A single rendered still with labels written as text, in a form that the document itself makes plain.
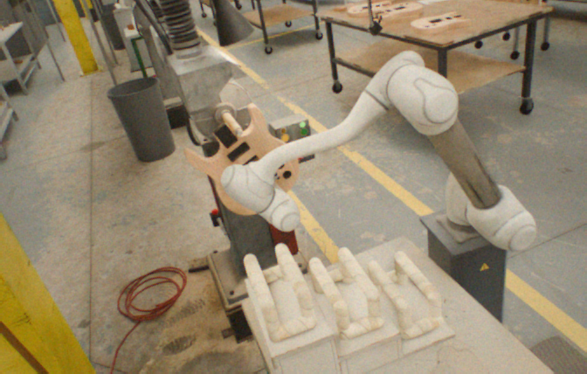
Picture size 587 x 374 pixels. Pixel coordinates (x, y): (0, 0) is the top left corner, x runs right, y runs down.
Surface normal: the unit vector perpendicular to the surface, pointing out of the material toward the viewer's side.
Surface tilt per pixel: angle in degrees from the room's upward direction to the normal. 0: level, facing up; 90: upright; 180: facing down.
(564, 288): 0
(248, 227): 90
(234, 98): 85
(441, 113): 84
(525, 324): 0
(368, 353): 90
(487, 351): 0
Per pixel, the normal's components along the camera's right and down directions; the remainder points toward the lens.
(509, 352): -0.18, -0.85
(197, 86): 0.36, 0.41
